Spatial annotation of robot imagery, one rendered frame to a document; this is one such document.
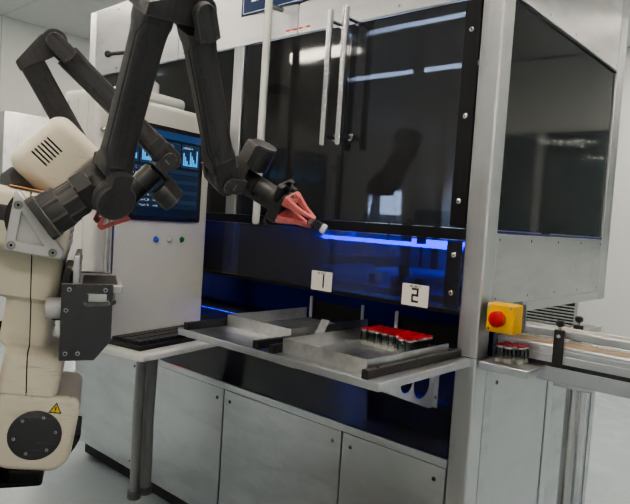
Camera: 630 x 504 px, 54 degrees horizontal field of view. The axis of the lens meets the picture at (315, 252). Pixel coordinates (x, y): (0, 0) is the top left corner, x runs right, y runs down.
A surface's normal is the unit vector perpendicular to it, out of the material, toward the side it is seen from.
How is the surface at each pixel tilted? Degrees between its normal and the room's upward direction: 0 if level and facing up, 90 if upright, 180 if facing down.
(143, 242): 90
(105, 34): 90
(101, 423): 90
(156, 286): 90
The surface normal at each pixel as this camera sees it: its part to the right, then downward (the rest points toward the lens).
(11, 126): 0.74, 0.08
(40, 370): 0.33, 0.07
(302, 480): -0.66, 0.00
